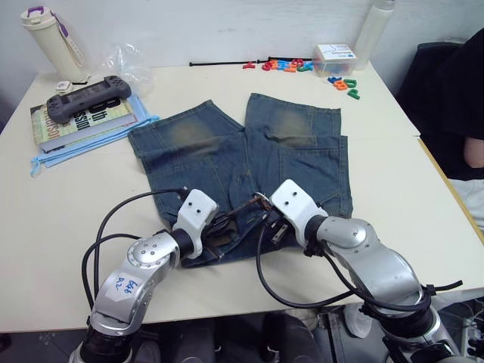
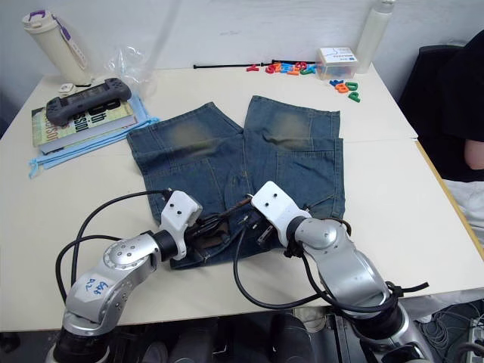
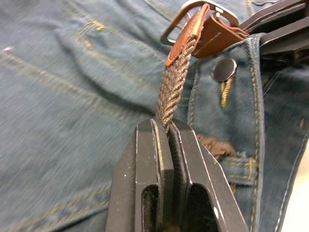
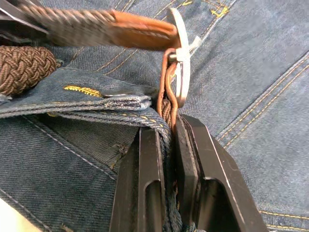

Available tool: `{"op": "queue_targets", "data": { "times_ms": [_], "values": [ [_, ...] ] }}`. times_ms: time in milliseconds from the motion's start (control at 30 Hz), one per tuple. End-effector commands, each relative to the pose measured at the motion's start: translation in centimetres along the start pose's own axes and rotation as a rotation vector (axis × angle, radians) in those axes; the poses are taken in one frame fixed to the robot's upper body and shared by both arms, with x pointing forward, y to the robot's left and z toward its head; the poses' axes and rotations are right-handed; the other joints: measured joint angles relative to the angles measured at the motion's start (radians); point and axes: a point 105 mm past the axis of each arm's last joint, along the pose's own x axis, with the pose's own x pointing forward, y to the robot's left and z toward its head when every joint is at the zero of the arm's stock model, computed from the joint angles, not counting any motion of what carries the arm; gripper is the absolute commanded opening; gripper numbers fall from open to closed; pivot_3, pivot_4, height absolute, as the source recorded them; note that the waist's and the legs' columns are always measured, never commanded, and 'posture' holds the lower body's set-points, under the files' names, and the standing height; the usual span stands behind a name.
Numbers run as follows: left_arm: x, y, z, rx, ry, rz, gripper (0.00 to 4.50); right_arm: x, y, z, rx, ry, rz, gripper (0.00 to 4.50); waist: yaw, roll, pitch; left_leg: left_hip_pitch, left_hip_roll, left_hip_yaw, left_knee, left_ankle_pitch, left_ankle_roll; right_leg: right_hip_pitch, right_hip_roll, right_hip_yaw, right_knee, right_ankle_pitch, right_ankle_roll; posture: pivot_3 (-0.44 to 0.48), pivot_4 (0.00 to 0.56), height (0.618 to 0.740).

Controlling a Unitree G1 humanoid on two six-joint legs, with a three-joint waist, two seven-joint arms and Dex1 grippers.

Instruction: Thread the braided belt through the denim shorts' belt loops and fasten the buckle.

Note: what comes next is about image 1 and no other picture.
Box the light blue drawstring bag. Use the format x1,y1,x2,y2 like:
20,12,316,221
29,94,160,178

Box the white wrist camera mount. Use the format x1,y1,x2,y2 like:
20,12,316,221
170,188,219,260
268,178,329,247

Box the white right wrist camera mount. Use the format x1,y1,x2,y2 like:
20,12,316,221
268,178,329,247

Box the thin black rod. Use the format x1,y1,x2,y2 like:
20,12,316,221
188,56,315,68

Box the white crumpled object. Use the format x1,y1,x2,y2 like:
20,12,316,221
343,302,374,340

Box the clear plastic letter box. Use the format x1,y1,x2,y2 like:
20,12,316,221
312,43,358,79

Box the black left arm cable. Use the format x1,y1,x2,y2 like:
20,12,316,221
82,187,191,315

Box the white power strip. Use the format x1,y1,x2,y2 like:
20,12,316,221
463,317,484,357

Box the person in black shirt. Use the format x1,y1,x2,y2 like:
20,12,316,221
419,28,484,232

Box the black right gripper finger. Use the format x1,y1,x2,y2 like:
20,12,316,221
259,202,276,228
269,222,289,244

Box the clear plastic bag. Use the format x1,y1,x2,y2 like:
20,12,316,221
101,42,156,96

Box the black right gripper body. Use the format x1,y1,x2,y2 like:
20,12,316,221
263,209,295,246

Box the brown braided belt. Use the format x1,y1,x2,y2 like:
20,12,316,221
206,191,275,249

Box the grey handheld game console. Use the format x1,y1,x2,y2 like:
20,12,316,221
45,75,132,125

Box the cream bottle with purple lid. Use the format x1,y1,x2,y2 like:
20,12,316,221
20,5,92,80

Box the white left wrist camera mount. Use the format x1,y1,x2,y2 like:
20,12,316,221
170,188,219,260

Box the white squeeze bottle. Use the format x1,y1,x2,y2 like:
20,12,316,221
353,0,396,71

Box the hardcover book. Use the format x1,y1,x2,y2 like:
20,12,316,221
29,96,137,154

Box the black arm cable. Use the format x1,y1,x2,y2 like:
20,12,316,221
82,187,191,315
255,222,464,315

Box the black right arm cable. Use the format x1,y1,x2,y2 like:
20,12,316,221
255,222,464,315

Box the blue denim shorts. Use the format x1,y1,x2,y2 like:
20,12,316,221
127,92,355,268

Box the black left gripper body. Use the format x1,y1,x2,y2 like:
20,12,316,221
201,213,231,247

